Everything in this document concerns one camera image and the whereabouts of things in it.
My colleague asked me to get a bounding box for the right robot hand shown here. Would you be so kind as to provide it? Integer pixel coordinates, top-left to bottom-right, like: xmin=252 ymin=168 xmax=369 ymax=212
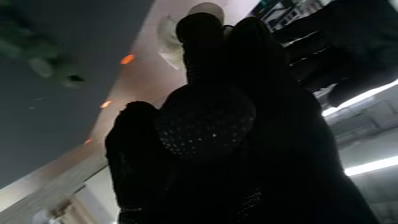
xmin=104 ymin=12 xmax=383 ymax=224

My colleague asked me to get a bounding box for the dark mat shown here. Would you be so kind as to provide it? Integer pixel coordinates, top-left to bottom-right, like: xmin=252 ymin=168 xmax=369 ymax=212
xmin=0 ymin=0 xmax=158 ymax=190

